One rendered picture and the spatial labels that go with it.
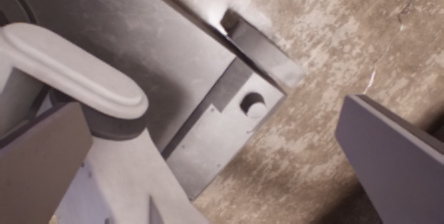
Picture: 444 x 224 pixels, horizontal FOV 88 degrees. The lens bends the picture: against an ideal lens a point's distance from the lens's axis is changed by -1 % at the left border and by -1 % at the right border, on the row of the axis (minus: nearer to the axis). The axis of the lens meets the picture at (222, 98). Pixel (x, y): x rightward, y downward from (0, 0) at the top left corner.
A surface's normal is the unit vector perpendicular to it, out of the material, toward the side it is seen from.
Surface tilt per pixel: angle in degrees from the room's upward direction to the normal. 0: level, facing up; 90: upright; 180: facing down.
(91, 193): 49
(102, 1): 0
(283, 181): 0
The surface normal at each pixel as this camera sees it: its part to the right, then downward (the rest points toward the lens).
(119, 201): 0.61, -0.75
